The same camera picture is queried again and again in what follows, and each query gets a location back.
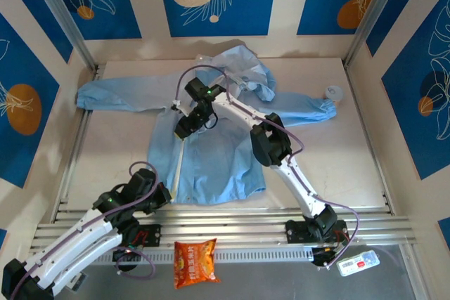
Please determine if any white labelled plastic box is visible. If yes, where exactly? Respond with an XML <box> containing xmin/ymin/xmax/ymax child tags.
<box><xmin>336</xmin><ymin>249</ymin><xmax>382</xmax><ymax>277</ymax></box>

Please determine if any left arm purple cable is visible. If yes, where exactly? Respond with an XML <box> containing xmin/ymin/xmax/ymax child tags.
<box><xmin>10</xmin><ymin>161</ymin><xmax>159</xmax><ymax>297</ymax></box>

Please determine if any small white round container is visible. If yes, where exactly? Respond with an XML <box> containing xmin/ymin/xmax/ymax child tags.
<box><xmin>323</xmin><ymin>84</ymin><xmax>346</xmax><ymax>106</ymax></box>

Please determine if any light blue zip jacket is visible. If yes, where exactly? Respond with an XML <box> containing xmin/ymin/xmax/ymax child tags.
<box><xmin>76</xmin><ymin>45</ymin><xmax>338</xmax><ymax>206</ymax></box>

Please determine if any long aluminium mounting rail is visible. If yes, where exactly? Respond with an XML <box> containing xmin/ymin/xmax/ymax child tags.
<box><xmin>31</xmin><ymin>208</ymin><xmax>411</xmax><ymax>247</ymax></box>

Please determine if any purple cable loop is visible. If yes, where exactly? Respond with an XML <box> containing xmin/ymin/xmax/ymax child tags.
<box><xmin>115</xmin><ymin>249</ymin><xmax>156</xmax><ymax>282</ymax></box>

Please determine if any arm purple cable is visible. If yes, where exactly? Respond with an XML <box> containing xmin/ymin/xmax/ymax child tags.
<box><xmin>10</xmin><ymin>161</ymin><xmax>159</xmax><ymax>297</ymax></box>
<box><xmin>171</xmin><ymin>64</ymin><xmax>361</xmax><ymax>273</ymax></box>

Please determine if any slotted grey cable duct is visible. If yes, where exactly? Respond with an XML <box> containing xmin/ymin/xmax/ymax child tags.
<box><xmin>91</xmin><ymin>246</ymin><xmax>317</xmax><ymax>266</ymax></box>

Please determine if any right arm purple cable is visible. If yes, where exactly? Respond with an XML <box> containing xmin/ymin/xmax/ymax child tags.
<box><xmin>171</xmin><ymin>64</ymin><xmax>361</xmax><ymax>273</ymax></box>

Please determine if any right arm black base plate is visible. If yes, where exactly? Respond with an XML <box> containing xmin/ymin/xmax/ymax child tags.
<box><xmin>285</xmin><ymin>219</ymin><xmax>349</xmax><ymax>268</ymax></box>

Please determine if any orange snack bag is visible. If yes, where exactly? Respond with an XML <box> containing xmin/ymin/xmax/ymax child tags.
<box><xmin>174</xmin><ymin>238</ymin><xmax>221</xmax><ymax>289</ymax></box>

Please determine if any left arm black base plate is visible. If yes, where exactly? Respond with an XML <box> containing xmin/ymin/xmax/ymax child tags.
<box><xmin>112</xmin><ymin>224</ymin><xmax>162</xmax><ymax>263</ymax></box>

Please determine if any aluminium frame post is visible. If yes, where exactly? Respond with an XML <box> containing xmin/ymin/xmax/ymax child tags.
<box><xmin>26</xmin><ymin>0</ymin><xmax>98</xmax><ymax>71</ymax></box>
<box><xmin>344</xmin><ymin>0</ymin><xmax>411</xmax><ymax>67</ymax></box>

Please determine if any aluminium table edge rail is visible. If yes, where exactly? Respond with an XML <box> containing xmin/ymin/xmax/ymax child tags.
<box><xmin>344</xmin><ymin>64</ymin><xmax>393</xmax><ymax>215</ymax></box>
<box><xmin>52</xmin><ymin>64</ymin><xmax>106</xmax><ymax>223</ymax></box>

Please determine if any black and white label card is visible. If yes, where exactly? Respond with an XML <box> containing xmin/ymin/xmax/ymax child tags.
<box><xmin>68</xmin><ymin>271</ymin><xmax>87</xmax><ymax>292</ymax></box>

